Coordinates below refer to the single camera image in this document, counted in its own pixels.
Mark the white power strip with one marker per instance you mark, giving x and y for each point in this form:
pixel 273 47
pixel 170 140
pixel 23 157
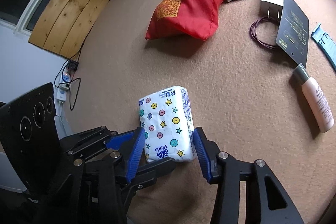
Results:
pixel 62 83

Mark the white charger plug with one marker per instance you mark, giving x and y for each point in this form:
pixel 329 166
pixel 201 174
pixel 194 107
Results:
pixel 272 8

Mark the black card package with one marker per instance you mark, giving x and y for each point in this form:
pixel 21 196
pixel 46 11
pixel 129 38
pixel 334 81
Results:
pixel 293 32

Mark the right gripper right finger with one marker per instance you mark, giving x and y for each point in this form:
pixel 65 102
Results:
pixel 207 152

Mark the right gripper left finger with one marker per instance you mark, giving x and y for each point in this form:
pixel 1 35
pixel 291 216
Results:
pixel 130 146

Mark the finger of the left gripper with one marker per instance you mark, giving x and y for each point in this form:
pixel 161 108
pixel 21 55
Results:
pixel 146 176
pixel 87 144

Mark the pine wood headboard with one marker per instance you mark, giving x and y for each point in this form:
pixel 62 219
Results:
pixel 64 25

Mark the pink lotion bottle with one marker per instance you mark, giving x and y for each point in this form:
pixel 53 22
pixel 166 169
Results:
pixel 315 98

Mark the blue plastic clip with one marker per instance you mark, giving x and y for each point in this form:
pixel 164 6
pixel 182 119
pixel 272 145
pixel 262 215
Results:
pixel 326 44

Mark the black power adapter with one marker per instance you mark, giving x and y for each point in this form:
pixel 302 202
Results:
pixel 72 65

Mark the red drawstring bag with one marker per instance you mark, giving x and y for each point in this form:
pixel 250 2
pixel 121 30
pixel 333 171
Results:
pixel 198 19

